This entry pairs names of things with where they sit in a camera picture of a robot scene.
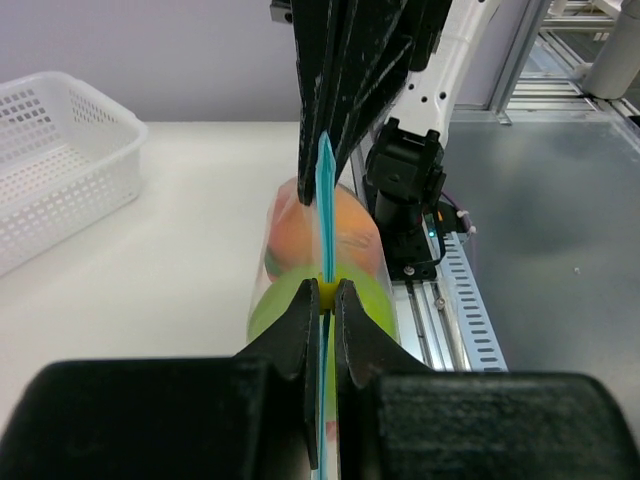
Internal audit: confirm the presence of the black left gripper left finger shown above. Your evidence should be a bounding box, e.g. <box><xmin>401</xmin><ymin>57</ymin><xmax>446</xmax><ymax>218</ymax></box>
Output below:
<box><xmin>1</xmin><ymin>279</ymin><xmax>320</xmax><ymax>479</ymax></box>

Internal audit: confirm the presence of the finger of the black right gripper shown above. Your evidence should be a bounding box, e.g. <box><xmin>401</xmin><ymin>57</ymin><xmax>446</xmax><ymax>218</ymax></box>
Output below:
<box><xmin>324</xmin><ymin>1</ymin><xmax>450</xmax><ymax>174</ymax></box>
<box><xmin>291</xmin><ymin>0</ymin><xmax>340</xmax><ymax>205</ymax></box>

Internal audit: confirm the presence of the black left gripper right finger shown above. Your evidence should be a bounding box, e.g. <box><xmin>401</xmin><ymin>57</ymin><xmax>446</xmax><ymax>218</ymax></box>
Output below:
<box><xmin>335</xmin><ymin>280</ymin><xmax>639</xmax><ymax>479</ymax></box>

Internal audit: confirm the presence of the green fake apple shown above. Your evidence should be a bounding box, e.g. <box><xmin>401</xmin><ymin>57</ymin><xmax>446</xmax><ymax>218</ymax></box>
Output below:
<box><xmin>247</xmin><ymin>265</ymin><xmax>398</xmax><ymax>342</ymax></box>

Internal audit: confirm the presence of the orange fake peach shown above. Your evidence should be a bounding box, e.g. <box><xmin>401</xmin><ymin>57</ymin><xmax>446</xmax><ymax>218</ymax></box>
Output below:
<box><xmin>265</xmin><ymin>179</ymin><xmax>383</xmax><ymax>279</ymax></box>

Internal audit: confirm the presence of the clear zip top bag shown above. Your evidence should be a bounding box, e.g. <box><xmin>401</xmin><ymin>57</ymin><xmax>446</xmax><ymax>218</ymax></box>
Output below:
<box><xmin>247</xmin><ymin>130</ymin><xmax>401</xmax><ymax>480</ymax></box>

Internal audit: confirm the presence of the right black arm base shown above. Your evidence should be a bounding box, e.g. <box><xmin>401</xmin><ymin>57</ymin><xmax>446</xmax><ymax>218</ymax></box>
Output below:
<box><xmin>382</xmin><ymin>232</ymin><xmax>446</xmax><ymax>281</ymax></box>

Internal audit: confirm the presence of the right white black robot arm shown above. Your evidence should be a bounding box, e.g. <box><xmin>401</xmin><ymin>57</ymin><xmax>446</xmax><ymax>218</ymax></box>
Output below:
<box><xmin>270</xmin><ymin>1</ymin><xmax>499</xmax><ymax>281</ymax></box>

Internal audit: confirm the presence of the white plastic basket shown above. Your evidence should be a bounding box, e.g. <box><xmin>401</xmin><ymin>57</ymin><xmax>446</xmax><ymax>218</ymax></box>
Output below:
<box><xmin>1</xmin><ymin>72</ymin><xmax>148</xmax><ymax>273</ymax></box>

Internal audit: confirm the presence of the white slotted cable duct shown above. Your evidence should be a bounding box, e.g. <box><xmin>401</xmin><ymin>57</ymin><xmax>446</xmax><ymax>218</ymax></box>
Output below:
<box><xmin>438</xmin><ymin>232</ymin><xmax>508</xmax><ymax>373</ymax></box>

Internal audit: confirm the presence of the aluminium mounting rail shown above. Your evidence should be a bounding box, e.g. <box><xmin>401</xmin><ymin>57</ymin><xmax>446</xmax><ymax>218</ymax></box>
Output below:
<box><xmin>390</xmin><ymin>196</ymin><xmax>468</xmax><ymax>371</ymax></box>

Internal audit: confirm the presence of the right aluminium frame post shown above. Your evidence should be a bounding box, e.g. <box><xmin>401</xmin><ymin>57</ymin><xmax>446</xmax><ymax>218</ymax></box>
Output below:
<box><xmin>487</xmin><ymin>1</ymin><xmax>550</xmax><ymax>125</ymax></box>

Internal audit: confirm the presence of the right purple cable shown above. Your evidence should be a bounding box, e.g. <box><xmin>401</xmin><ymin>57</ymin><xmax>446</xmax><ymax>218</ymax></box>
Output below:
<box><xmin>439</xmin><ymin>192</ymin><xmax>479</xmax><ymax>256</ymax></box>

